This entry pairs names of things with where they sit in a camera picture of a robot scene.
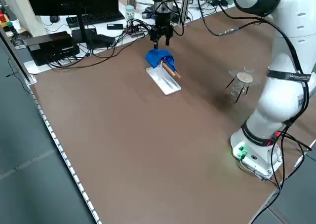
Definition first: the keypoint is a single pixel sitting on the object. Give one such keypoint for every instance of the white segmented edge strip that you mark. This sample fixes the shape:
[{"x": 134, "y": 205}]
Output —
[{"x": 61, "y": 150}]

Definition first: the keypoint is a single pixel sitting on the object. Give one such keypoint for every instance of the green push button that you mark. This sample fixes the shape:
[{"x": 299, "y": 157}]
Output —
[{"x": 10, "y": 25}]

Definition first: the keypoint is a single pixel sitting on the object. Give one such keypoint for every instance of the aluminium post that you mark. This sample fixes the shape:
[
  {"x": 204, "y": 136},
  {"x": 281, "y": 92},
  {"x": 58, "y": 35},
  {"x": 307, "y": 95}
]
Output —
[{"x": 185, "y": 4}]

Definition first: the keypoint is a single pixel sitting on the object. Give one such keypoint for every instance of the blue rag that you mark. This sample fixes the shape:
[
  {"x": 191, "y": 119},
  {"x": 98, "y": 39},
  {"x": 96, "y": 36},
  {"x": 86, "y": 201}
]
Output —
[{"x": 155, "y": 57}]

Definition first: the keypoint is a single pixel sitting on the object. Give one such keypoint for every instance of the bottle with white cap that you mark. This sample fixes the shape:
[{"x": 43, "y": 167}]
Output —
[{"x": 130, "y": 13}]

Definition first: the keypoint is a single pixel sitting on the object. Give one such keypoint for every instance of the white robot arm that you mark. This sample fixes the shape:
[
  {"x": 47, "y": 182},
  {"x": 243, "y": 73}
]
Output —
[{"x": 279, "y": 103}]

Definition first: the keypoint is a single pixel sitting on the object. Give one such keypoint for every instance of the black power supply unit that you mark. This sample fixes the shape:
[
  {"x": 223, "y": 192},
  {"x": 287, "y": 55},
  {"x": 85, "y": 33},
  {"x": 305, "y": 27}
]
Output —
[{"x": 149, "y": 14}]

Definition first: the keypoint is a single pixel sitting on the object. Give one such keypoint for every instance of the black power adapter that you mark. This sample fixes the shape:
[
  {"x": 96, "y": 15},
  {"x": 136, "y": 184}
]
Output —
[{"x": 101, "y": 41}]

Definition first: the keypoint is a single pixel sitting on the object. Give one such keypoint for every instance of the black phone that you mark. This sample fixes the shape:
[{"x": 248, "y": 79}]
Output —
[{"x": 114, "y": 26}]

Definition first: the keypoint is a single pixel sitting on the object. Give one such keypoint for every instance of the glass beaker with cork lid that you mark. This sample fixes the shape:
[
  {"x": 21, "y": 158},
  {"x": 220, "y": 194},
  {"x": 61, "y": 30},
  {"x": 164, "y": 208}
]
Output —
[{"x": 239, "y": 84}]

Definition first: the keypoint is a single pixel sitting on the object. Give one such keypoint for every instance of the red emergency button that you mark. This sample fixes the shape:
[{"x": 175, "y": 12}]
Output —
[{"x": 2, "y": 17}]

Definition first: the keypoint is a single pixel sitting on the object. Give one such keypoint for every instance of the black flat box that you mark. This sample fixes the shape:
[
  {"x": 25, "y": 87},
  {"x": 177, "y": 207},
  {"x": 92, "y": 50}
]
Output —
[{"x": 49, "y": 46}]

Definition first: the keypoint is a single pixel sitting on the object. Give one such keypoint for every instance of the white desk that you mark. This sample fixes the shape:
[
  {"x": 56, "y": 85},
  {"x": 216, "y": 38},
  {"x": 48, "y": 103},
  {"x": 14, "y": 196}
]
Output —
[{"x": 61, "y": 27}]

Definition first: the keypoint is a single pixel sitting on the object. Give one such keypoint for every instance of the black keyboard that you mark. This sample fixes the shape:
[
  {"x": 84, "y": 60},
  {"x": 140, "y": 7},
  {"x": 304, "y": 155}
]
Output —
[{"x": 96, "y": 18}]

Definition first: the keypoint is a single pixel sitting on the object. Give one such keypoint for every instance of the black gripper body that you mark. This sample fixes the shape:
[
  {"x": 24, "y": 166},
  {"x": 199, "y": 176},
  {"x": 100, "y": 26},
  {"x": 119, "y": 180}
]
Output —
[{"x": 163, "y": 21}]

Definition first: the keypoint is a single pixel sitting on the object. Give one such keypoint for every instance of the black mouse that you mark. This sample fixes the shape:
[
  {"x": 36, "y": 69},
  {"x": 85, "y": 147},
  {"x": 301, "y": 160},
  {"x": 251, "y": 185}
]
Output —
[{"x": 54, "y": 18}]

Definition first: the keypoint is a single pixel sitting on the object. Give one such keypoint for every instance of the white rack with wooden rods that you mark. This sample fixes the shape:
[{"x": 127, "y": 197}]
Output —
[{"x": 165, "y": 83}]

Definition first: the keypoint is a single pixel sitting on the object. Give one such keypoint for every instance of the small glass beaker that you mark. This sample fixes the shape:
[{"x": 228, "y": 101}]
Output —
[{"x": 249, "y": 69}]

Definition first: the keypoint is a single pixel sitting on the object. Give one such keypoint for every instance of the black monitor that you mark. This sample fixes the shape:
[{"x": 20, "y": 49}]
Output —
[{"x": 71, "y": 0}]

